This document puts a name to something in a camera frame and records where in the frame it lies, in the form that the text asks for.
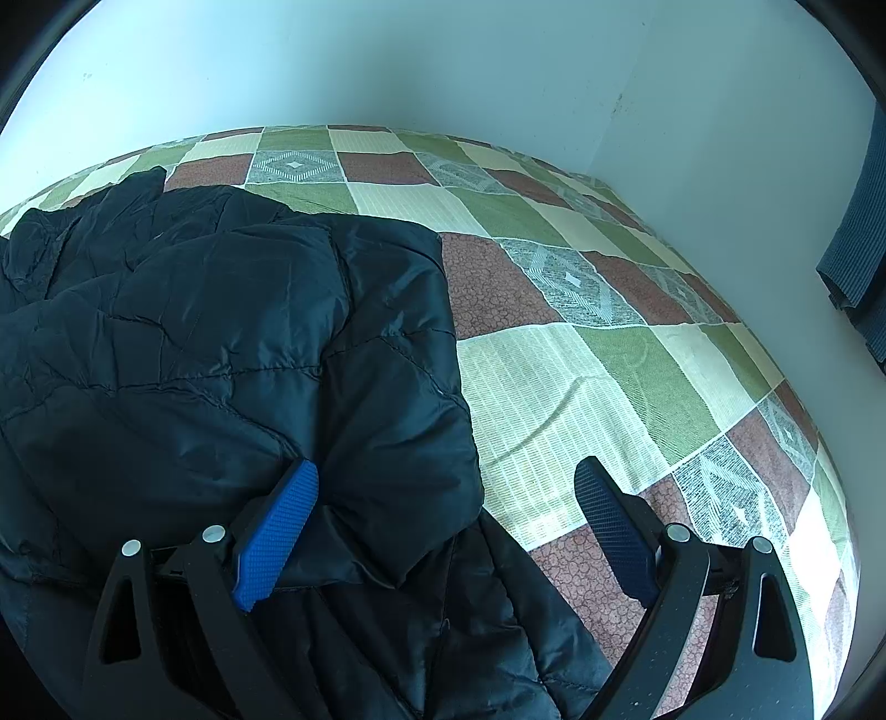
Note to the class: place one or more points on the blue curtain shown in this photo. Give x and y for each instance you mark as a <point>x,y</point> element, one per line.
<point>855,263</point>

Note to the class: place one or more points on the checkered patchwork bedspread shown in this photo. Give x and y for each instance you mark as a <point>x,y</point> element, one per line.
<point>588,360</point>

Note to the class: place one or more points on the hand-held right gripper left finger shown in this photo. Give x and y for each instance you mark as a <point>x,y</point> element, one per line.
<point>280,533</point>

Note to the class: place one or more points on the black puffer jacket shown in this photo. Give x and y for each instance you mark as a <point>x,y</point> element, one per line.
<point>207,332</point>

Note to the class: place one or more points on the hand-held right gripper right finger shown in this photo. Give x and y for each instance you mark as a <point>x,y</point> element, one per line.
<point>612,526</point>

